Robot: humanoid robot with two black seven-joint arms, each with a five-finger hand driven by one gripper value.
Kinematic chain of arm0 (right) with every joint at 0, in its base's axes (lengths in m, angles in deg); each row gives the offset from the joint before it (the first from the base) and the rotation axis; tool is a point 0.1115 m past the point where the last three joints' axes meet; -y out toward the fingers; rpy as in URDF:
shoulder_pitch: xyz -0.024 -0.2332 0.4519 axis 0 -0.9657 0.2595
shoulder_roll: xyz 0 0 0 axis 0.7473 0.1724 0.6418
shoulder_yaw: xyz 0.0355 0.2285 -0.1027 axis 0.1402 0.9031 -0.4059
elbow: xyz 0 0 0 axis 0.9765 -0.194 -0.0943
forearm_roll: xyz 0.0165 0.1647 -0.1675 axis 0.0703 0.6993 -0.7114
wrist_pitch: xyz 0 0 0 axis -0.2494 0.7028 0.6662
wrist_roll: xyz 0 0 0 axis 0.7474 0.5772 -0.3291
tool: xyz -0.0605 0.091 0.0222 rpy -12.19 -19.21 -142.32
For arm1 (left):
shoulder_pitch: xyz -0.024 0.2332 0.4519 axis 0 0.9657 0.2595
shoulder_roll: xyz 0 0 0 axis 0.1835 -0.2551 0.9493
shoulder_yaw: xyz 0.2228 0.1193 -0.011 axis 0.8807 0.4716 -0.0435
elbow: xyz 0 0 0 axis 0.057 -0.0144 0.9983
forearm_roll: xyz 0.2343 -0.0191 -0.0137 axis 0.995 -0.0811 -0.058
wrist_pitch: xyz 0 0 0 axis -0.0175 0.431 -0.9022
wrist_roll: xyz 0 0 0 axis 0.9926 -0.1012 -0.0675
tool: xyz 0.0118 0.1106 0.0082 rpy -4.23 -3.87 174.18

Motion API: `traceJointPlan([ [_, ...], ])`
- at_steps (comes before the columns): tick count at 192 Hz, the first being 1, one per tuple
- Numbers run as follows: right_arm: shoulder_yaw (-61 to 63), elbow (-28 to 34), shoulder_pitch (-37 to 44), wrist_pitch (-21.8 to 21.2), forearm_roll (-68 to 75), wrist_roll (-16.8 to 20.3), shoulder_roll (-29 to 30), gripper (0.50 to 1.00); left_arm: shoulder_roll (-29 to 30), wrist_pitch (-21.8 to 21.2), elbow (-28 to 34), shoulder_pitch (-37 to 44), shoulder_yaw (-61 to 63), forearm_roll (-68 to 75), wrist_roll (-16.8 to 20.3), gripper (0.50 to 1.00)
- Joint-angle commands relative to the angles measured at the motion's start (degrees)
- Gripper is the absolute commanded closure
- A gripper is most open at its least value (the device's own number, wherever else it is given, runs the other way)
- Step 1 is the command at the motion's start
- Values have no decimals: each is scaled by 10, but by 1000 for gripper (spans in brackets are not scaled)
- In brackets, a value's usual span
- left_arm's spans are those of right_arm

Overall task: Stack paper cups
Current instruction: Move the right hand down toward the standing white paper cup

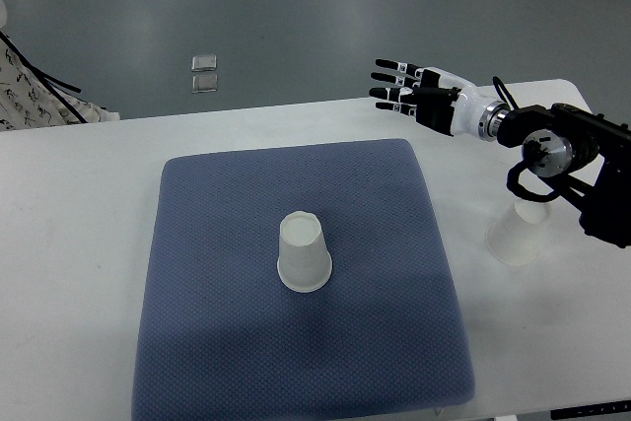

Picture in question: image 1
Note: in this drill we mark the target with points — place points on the white robotic hand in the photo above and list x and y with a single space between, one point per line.
447 103

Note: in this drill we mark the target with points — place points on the white paper cup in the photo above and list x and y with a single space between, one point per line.
304 264
516 236

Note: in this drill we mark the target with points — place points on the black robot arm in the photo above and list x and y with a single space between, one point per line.
566 152

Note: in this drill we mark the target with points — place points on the white paper cup on mat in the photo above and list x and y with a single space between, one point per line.
304 264

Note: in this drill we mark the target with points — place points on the upper metal floor plate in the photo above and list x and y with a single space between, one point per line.
204 62

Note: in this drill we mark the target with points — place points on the blue grey fabric mat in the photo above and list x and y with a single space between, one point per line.
222 338

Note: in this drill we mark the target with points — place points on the black device at table edge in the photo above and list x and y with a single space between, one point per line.
600 409

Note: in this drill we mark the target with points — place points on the white patterned cloth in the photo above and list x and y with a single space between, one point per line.
32 99

